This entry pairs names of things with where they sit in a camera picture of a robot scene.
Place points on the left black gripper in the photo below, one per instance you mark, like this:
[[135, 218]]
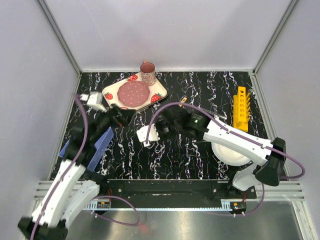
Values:
[[121, 117]]

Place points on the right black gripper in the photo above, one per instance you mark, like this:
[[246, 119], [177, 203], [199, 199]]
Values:
[[159, 122]]

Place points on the yellow test tube rack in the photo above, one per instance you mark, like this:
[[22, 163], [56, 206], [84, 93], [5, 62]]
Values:
[[241, 109]]

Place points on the glass test tube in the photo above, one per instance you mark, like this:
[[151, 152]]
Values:
[[215, 114]]

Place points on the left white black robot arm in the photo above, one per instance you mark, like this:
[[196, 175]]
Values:
[[74, 185]]

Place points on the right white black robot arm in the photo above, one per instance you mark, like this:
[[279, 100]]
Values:
[[263, 159]]

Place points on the wooden clothespin clamp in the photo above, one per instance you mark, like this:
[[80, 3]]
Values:
[[183, 101]]

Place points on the strawberry pattern tray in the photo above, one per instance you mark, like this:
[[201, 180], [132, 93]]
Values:
[[157, 92]]

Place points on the pink dotted plate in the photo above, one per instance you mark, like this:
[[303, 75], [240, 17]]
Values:
[[133, 94]]

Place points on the blue plastic bin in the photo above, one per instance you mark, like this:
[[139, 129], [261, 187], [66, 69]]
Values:
[[100, 150]]

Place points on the pink floral mug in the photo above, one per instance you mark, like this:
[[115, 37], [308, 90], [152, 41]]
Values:
[[147, 72]]

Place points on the white paper plate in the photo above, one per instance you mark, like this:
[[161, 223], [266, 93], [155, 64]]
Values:
[[228, 156]]

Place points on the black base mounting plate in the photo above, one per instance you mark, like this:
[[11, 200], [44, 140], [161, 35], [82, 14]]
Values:
[[217, 189]]

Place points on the right controller box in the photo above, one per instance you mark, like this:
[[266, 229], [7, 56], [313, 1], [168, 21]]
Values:
[[239, 206]]

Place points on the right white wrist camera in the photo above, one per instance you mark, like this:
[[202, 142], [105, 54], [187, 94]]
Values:
[[147, 134]]

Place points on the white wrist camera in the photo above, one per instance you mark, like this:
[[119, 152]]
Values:
[[147, 134], [95, 100]]

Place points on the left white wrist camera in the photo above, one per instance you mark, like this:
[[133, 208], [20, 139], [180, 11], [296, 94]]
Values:
[[95, 100]]

